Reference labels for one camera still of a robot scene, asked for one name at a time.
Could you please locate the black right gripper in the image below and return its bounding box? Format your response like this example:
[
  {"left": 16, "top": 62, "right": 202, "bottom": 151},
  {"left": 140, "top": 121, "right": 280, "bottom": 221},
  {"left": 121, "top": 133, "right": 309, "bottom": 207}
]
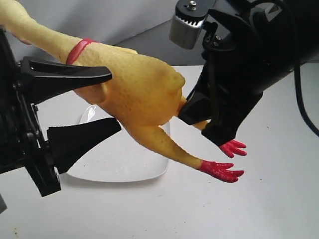
[{"left": 178, "top": 0, "right": 299, "bottom": 146}]

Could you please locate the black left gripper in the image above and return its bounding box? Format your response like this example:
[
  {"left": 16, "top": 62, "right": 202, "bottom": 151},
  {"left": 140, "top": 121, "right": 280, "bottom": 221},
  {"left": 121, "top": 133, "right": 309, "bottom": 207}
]
[{"left": 0, "top": 29, "right": 122, "bottom": 197}]

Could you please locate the yellow rubber chicken toy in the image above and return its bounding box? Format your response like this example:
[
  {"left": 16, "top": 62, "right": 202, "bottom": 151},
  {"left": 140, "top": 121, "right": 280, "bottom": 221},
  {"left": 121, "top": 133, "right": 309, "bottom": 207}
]
[{"left": 0, "top": 0, "right": 244, "bottom": 183}]

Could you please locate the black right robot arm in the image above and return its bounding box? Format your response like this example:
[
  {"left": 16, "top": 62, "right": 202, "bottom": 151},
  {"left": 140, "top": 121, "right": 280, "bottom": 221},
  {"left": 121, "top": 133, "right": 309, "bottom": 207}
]
[{"left": 169, "top": 0, "right": 319, "bottom": 146}]

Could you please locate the white square plate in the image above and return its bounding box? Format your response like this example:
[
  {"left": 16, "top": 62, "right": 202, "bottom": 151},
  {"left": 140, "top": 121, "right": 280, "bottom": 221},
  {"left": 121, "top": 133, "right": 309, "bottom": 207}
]
[{"left": 65, "top": 104, "right": 170, "bottom": 183}]

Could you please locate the grey fabric backdrop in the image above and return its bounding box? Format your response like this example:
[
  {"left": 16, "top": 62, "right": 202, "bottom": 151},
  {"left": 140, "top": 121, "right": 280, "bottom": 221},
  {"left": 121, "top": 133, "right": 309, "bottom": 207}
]
[{"left": 0, "top": 0, "right": 203, "bottom": 66}]

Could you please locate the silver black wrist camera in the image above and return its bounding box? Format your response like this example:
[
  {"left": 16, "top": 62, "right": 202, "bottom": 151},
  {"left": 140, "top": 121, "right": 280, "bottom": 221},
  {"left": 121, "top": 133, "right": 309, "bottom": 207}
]
[{"left": 169, "top": 0, "right": 216, "bottom": 50}]

